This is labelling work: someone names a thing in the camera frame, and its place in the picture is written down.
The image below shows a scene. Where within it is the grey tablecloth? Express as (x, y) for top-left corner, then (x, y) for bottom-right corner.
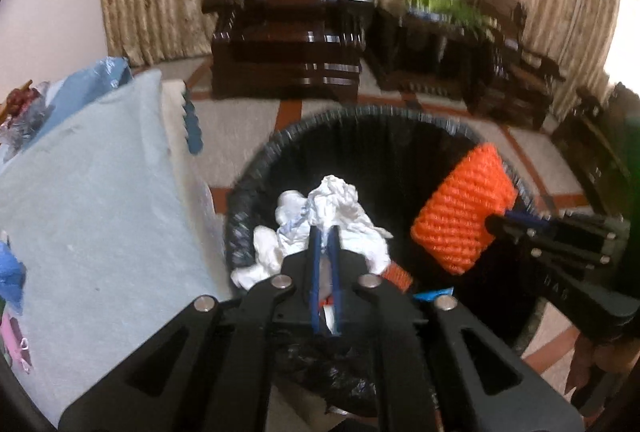
(0, 69), (233, 428)

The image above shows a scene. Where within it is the orange foam net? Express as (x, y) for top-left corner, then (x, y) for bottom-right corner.
(382, 262), (413, 290)
(410, 143), (518, 276)

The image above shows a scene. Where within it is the white tissue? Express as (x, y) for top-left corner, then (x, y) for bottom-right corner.
(231, 175), (395, 291)

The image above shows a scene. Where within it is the blue plastic bag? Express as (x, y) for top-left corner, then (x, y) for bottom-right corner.
(30, 56), (133, 137)

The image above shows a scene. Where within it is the dark wooden chair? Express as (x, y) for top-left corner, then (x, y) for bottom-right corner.
(550, 82), (636, 217)

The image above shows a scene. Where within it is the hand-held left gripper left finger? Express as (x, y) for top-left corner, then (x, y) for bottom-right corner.
(57, 224), (326, 432)

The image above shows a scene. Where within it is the wide dark wooden armchair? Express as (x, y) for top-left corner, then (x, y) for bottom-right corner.
(202, 0), (375, 102)

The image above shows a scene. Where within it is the blue card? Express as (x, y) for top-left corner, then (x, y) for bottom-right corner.
(412, 289), (453, 303)

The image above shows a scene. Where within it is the white scalloped table cover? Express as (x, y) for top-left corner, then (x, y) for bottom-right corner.
(160, 79), (232, 283)

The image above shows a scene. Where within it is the pink small item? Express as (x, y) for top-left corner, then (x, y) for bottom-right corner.
(0, 314), (35, 375)

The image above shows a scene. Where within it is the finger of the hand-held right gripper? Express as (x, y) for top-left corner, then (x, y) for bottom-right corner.
(485, 214), (615, 266)
(502, 210), (632, 241)

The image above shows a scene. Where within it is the narrow dark wooden armchair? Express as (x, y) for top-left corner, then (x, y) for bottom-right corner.
(457, 0), (568, 130)

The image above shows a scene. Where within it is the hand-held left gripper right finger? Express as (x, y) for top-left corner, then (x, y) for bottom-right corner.
(327, 227), (586, 432)

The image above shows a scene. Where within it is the dark wooden side table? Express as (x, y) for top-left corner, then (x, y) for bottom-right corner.
(372, 6), (481, 100)

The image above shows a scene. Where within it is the black lined trash bin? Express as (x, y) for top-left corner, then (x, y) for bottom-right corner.
(225, 106), (551, 418)

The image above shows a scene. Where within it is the person's right hand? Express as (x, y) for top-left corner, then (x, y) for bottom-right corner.
(567, 336), (636, 408)

